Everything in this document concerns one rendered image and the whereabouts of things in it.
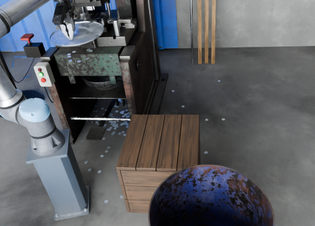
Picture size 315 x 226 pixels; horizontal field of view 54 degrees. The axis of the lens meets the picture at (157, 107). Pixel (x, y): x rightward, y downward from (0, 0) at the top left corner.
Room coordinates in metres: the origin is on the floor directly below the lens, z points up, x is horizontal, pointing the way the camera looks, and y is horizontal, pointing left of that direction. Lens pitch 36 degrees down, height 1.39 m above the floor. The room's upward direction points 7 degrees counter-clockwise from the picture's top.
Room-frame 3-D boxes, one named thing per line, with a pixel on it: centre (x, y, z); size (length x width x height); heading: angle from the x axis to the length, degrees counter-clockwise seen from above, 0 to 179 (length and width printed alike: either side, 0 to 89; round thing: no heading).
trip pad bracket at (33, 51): (1.71, 0.68, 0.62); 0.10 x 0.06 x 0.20; 77
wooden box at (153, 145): (1.16, 0.00, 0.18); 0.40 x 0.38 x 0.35; 169
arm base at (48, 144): (1.11, 0.53, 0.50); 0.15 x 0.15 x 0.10
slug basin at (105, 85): (1.86, 0.32, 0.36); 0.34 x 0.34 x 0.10
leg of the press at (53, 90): (2.06, 0.55, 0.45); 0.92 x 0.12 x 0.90; 167
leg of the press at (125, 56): (1.94, 0.03, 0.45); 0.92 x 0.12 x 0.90; 167
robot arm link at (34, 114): (1.11, 0.54, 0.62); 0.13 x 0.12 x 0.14; 55
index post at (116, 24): (1.70, 0.18, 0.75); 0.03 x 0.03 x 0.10; 77
